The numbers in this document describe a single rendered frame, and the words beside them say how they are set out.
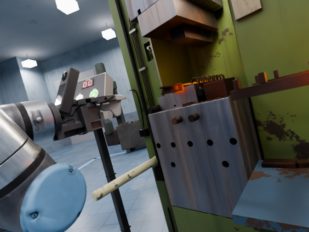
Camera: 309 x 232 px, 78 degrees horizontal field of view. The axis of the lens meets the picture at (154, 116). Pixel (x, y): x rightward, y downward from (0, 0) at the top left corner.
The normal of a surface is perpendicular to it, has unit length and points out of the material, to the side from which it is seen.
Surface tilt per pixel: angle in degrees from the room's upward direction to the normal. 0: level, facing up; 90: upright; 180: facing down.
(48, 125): 108
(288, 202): 0
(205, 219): 90
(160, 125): 90
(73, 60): 90
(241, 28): 90
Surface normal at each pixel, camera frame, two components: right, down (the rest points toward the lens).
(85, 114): 0.73, -0.15
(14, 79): -0.21, 0.11
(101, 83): -0.37, -0.37
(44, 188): 0.88, -0.12
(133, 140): 0.00, 0.06
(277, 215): -0.25, -0.97
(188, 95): -0.65, 0.21
